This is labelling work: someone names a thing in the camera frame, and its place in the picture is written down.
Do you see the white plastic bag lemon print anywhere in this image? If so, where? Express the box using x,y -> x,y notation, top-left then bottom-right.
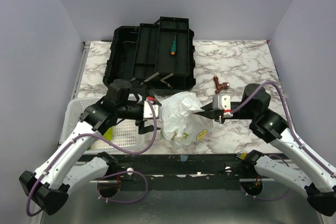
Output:
161,91 -> 213,148

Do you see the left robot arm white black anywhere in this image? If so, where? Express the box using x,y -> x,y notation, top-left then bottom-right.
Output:
19,79 -> 161,217

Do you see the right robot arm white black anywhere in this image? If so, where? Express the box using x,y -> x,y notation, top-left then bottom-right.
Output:
198,81 -> 335,217

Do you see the green fake pear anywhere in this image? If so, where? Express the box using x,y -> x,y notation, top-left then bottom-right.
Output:
103,127 -> 113,142

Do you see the white perforated plastic basket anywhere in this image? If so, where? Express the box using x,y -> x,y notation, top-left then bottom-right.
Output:
58,97 -> 146,154

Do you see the brown pipe fitting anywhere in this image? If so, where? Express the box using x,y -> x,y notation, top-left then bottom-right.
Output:
213,76 -> 230,94

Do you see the black plastic toolbox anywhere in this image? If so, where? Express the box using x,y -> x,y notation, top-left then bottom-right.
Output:
102,17 -> 196,97

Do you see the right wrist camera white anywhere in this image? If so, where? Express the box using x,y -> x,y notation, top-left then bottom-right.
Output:
212,94 -> 233,118

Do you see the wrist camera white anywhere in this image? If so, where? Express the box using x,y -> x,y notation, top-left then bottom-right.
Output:
143,98 -> 161,120
212,94 -> 233,118

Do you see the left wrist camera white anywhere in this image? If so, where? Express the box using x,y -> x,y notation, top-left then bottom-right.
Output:
143,98 -> 161,120

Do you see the green handled screwdriver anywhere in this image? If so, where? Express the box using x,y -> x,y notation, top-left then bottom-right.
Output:
170,35 -> 177,56

